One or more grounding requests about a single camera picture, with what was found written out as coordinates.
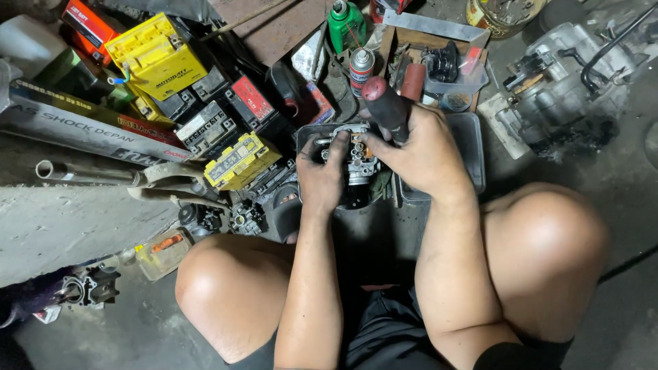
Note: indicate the black engine part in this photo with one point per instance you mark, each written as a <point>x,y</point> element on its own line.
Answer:
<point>200,218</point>

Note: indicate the black battery white label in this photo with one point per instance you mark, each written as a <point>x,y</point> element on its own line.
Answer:
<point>206,128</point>

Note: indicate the person's foot in black sandal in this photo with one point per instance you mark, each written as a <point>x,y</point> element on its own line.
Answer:
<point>288,210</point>

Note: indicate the rusty tin can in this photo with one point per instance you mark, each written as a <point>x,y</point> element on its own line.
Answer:
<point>496,15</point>

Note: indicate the black plastic tray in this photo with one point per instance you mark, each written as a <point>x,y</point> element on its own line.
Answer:
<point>465,149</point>

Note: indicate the orange battery box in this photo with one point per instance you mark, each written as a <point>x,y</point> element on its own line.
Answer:
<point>90,25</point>

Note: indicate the black shorts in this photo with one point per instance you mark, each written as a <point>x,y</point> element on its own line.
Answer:
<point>385,329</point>

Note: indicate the small yellow battery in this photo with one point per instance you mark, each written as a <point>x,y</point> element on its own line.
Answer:
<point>241,162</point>

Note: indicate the person's left hand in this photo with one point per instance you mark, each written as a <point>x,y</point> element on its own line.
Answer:
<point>319,180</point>

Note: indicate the metal cylinder block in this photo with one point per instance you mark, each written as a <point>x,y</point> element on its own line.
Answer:
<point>90,288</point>

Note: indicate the person's leg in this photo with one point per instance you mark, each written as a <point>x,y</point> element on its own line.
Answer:
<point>226,293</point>
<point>545,257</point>

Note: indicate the metal angle bar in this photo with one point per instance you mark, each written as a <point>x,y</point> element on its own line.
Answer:
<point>437,26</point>

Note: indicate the brown red cylinder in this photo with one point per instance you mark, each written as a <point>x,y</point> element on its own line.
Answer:
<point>413,82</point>

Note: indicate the large yellow battery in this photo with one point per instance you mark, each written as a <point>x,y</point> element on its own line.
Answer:
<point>154,56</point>

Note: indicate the wooden box of parts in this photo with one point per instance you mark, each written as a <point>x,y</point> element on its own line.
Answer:
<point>444,67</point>

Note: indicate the dirty spare carburetor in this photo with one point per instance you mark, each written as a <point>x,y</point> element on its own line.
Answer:
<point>246,218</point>

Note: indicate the green plastic bottle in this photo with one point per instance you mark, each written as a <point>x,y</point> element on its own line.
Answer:
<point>346,25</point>

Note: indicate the grey motorcycle engine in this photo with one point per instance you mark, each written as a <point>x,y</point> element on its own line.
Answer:
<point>560,87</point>

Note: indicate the person's left leg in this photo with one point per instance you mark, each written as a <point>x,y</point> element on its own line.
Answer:
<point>226,293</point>

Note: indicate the long yellow black box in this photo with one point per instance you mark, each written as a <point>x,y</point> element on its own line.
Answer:
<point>97,110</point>

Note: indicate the person's right hand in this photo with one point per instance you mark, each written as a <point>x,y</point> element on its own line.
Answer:
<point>426,154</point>

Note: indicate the black battery red label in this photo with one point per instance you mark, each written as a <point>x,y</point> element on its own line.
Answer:
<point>253,100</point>

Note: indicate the long grey cardboard box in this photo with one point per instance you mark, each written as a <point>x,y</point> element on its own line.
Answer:
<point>77,128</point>

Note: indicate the person's right leg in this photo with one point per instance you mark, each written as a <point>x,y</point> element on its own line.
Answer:
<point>545,257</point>

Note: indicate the silver metal carburetor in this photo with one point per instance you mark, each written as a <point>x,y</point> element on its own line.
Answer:
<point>360,164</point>

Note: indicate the silver spray can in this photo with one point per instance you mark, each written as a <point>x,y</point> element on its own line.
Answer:
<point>361,69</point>

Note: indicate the steel tube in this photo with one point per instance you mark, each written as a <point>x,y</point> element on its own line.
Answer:
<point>87,173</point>

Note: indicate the clear plastic container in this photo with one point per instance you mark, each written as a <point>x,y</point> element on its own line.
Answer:
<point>163,253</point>

